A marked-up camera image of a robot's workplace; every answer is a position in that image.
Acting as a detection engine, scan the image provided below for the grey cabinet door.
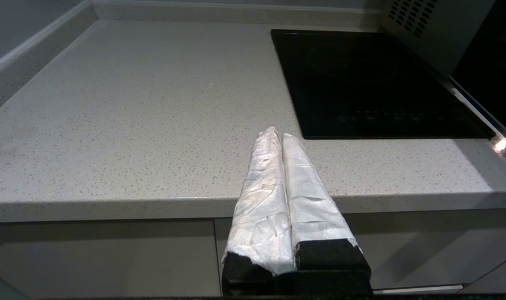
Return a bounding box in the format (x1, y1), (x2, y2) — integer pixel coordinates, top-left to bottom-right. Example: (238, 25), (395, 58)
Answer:
(214, 207), (506, 292)
(0, 218), (221, 299)

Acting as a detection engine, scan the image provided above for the left gripper white wrapped right finger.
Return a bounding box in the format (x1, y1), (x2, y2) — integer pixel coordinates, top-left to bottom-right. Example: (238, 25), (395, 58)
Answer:
(282, 133), (372, 272)

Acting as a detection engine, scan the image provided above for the black glass microwave door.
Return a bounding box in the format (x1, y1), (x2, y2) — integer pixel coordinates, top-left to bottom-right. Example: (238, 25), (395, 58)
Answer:
(450, 0), (506, 155)

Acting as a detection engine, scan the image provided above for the left gripper white wrapped left finger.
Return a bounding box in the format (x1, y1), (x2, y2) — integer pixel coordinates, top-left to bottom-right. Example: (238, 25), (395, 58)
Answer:
(222, 126), (296, 297)

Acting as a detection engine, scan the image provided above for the black induction cooktop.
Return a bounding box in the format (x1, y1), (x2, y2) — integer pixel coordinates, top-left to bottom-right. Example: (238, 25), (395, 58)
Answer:
(271, 29), (496, 140)

